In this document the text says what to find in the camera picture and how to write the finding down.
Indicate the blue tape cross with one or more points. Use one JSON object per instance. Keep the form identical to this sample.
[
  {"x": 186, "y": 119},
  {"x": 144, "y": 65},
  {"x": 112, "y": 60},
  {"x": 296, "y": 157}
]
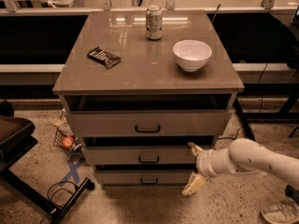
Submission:
[{"x": 73, "y": 171}]

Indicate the white bowl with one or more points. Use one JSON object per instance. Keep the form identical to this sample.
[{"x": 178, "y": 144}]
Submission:
[{"x": 191, "y": 55}]

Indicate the black table leg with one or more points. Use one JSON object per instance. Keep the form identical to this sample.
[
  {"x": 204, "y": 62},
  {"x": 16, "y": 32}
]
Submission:
[{"x": 247, "y": 129}]

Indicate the wire basket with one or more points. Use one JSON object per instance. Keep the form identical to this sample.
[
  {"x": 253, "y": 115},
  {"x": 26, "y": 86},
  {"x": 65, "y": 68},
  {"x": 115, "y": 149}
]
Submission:
[{"x": 74, "y": 151}]

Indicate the grey sneaker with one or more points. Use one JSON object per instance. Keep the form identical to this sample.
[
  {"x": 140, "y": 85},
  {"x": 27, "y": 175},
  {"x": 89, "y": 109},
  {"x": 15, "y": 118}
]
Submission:
[{"x": 283, "y": 212}]

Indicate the red apple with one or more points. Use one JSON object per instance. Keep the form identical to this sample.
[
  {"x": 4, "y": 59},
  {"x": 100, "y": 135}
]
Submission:
[{"x": 68, "y": 142}]

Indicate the grey drawer cabinet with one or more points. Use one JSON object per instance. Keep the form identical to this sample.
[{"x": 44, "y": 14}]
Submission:
[{"x": 146, "y": 67}]

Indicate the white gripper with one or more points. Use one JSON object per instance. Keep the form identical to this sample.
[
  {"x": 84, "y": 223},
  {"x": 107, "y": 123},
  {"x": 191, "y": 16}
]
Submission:
[{"x": 204, "y": 162}]

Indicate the black chair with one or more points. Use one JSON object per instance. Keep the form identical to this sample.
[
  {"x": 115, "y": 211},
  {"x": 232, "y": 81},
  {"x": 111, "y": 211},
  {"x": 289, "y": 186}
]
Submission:
[{"x": 16, "y": 135}]

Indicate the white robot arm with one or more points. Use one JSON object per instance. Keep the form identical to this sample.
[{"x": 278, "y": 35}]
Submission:
[{"x": 241, "y": 157}]

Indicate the dark snack bar wrapper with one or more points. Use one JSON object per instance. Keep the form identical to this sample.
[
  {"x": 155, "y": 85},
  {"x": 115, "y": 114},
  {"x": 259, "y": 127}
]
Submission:
[{"x": 108, "y": 60}]

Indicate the silver soda can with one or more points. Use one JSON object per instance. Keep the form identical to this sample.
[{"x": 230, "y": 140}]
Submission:
[{"x": 154, "y": 22}]

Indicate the grey drawer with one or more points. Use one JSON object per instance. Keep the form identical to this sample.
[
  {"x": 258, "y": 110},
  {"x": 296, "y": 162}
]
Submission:
[
  {"x": 149, "y": 115},
  {"x": 143, "y": 174},
  {"x": 144, "y": 150}
]

